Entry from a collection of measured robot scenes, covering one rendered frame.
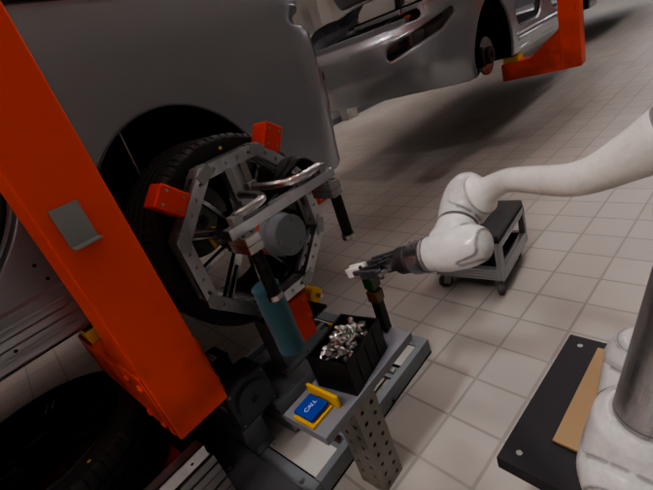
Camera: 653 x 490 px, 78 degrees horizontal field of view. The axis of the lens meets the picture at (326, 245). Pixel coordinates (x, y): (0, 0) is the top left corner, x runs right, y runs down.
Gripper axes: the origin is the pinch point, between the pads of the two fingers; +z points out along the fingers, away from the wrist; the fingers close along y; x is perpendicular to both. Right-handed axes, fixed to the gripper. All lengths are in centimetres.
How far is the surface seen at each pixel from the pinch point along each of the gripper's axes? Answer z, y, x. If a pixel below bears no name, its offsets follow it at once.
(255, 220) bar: 5.4, 18.0, -28.9
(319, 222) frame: 25.8, -20.3, -13.0
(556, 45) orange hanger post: 9, -363, -6
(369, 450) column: 9, 25, 48
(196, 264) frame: 26.9, 28.5, -25.7
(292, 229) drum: 11.4, 4.2, -19.6
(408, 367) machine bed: 26, -22, 59
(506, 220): -2, -101, 38
